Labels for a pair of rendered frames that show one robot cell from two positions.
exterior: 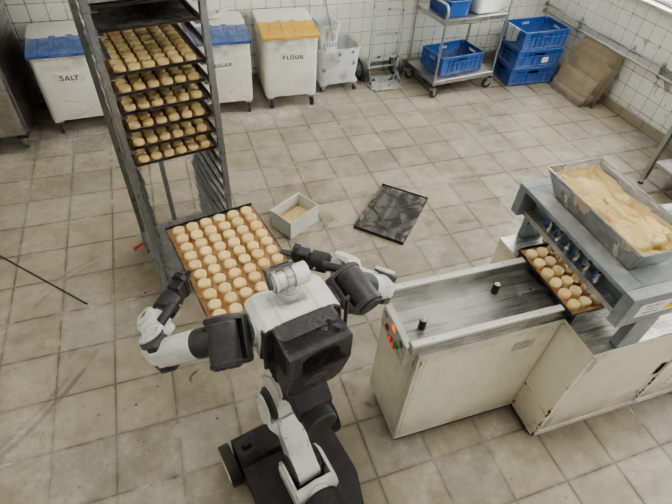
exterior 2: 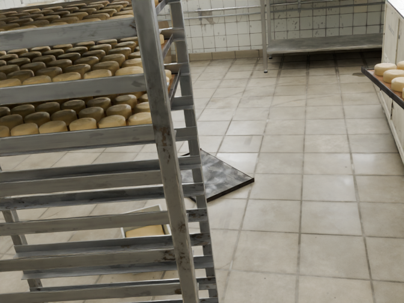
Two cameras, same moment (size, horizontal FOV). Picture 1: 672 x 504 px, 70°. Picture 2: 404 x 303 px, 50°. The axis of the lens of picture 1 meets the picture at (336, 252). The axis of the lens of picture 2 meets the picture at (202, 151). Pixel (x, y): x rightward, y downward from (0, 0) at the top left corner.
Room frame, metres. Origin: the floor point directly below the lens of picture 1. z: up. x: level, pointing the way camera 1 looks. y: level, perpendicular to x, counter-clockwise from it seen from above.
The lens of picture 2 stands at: (1.42, 1.52, 1.33)
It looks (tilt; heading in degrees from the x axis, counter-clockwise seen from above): 25 degrees down; 308
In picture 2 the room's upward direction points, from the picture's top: 7 degrees counter-clockwise
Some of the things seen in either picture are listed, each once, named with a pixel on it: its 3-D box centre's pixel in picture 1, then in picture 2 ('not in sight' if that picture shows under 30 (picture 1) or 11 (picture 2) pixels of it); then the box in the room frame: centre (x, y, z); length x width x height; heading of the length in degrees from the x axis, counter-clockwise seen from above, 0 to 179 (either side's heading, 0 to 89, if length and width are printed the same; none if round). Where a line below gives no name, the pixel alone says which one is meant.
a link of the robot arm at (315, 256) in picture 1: (307, 258); not in sight; (1.41, 0.12, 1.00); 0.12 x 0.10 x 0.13; 78
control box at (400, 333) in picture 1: (396, 333); not in sight; (1.23, -0.28, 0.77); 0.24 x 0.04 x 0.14; 21
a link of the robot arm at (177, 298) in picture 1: (175, 294); not in sight; (1.17, 0.60, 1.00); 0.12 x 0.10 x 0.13; 167
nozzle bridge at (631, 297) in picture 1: (587, 256); not in sight; (1.54, -1.09, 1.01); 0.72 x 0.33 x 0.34; 21
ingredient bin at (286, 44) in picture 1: (285, 59); not in sight; (4.78, 0.64, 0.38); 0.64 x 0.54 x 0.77; 19
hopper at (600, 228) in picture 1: (612, 214); not in sight; (1.54, -1.09, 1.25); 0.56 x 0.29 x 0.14; 21
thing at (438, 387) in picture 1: (454, 355); not in sight; (1.36, -0.62, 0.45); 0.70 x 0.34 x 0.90; 111
